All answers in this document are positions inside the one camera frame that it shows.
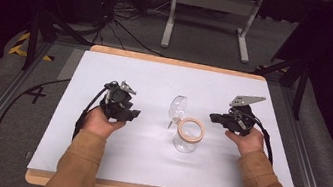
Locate yellow and black floor tape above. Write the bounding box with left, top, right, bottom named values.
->
left=6, top=28, right=59, bottom=64

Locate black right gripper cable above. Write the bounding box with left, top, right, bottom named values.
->
left=239, top=111, right=281, bottom=167

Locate bundle of black floor cables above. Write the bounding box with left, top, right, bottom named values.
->
left=90, top=0, right=177, bottom=59

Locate black tripod stand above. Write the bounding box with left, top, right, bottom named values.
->
left=20, top=0, right=100, bottom=82
left=245, top=50, right=314, bottom=122

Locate person's left hand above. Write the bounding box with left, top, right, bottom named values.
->
left=81, top=104, right=128, bottom=142

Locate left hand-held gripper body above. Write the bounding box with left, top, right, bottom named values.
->
left=98, top=78, right=140, bottom=125

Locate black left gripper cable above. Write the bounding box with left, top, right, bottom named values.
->
left=71, top=77, right=119, bottom=147

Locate clear glass lid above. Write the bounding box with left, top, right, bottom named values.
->
left=166, top=93, right=190, bottom=132

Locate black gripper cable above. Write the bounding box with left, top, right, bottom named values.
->
left=71, top=77, right=119, bottom=147
left=239, top=111, right=281, bottom=167

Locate black floor cable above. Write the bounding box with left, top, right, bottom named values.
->
left=0, top=67, right=73, bottom=187

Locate clear glass jar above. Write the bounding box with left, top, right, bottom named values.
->
left=171, top=114, right=209, bottom=157

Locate person's right hand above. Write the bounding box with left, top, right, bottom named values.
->
left=221, top=122, right=268, bottom=159

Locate white table mat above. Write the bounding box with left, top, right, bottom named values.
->
left=26, top=43, right=318, bottom=187

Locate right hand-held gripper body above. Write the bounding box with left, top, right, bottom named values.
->
left=223, top=91, right=267, bottom=139

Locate white metal stand frame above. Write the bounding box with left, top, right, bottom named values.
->
left=159, top=0, right=264, bottom=66

